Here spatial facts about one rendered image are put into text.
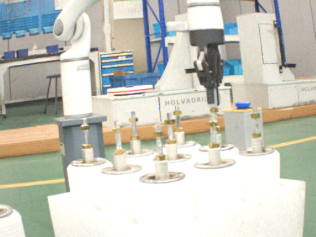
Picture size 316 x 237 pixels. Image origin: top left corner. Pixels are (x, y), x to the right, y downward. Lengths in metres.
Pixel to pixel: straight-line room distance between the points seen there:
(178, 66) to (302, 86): 1.00
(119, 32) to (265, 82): 4.13
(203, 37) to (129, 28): 6.51
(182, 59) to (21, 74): 6.21
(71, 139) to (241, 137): 0.53
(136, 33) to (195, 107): 4.34
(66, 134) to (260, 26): 2.38
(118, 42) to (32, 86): 2.54
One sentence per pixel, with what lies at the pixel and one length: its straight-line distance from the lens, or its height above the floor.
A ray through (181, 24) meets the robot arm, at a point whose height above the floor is 0.51.
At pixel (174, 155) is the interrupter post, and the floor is 0.26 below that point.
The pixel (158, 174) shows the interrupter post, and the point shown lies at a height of 0.26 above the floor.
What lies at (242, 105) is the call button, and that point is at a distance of 1.21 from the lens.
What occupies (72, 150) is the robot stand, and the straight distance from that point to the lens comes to 1.50.
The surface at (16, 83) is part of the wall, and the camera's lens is 9.35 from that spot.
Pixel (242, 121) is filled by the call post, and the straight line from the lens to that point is 1.19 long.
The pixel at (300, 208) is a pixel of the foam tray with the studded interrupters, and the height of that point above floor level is 0.12.
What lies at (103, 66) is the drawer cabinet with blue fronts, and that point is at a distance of 6.52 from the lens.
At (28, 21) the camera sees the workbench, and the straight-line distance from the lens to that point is 7.03.
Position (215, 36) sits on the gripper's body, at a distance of 1.02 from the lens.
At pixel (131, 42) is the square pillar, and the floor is 0.83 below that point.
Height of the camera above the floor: 0.43
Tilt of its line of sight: 6 degrees down
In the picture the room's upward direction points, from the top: 5 degrees counter-clockwise
